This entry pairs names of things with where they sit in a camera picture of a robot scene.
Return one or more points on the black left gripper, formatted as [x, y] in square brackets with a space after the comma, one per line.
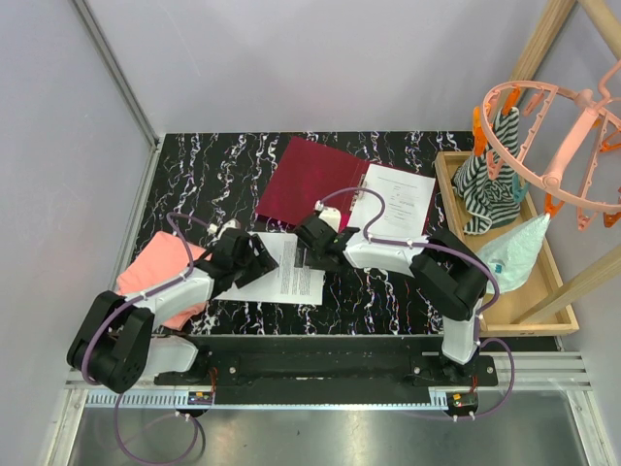
[265, 262]

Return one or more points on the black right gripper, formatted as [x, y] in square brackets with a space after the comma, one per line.
[310, 260]

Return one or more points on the white paper sheet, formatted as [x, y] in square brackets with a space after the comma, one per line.
[291, 283]

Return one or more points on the red plastic folder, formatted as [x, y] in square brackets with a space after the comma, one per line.
[309, 172]

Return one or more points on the white printed top paper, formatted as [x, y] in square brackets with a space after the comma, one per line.
[407, 199]

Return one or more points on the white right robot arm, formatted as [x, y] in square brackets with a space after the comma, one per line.
[449, 274]

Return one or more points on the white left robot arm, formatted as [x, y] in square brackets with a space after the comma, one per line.
[115, 347]

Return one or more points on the pink folded cloth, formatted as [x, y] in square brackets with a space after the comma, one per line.
[162, 258]

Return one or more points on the striped sock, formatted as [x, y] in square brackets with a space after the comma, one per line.
[490, 203]

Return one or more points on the wooden tray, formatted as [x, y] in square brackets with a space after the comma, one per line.
[503, 319]

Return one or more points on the light teal cloth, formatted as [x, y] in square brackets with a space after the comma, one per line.
[512, 256]

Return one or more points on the pink round clip hanger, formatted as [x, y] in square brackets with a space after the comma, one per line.
[593, 115]

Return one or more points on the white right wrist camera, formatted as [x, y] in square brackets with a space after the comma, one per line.
[331, 216]

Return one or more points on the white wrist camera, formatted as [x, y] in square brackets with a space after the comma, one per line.
[331, 216]
[217, 230]

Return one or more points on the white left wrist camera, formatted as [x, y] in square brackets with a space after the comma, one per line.
[217, 230]

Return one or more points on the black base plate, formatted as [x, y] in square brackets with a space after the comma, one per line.
[327, 370]

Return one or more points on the aluminium frame rail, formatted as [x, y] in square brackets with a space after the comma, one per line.
[67, 415]

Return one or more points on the wooden rack frame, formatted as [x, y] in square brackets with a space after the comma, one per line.
[550, 24]

